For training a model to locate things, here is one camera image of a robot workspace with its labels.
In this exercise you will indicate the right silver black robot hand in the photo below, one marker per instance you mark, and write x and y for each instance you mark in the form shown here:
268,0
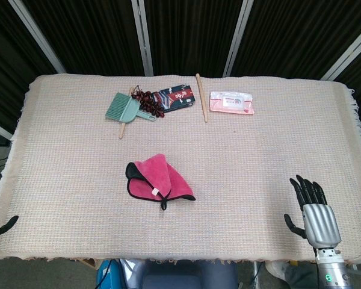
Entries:
322,222

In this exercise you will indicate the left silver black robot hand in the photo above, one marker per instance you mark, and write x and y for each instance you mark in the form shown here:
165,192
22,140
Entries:
3,227

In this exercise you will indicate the pink and black cloth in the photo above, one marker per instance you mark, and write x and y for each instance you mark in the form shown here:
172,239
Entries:
174,180

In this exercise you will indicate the dark patterned packet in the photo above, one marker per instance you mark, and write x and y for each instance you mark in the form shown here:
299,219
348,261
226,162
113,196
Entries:
177,96

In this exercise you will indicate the metal stand pole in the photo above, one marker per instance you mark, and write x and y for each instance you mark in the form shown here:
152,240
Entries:
255,275

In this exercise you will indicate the beige woven tablecloth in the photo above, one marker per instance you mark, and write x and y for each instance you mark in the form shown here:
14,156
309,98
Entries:
78,180

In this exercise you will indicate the blue plastic cover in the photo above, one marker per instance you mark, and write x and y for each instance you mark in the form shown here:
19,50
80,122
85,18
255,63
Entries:
106,275

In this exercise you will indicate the grey robot torso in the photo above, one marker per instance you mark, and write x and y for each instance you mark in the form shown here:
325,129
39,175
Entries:
186,275

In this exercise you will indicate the pink wet wipes pack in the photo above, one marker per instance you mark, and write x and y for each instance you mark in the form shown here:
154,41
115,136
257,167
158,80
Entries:
231,102

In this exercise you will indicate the wooden rolling stick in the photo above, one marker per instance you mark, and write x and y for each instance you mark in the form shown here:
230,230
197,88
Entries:
202,96

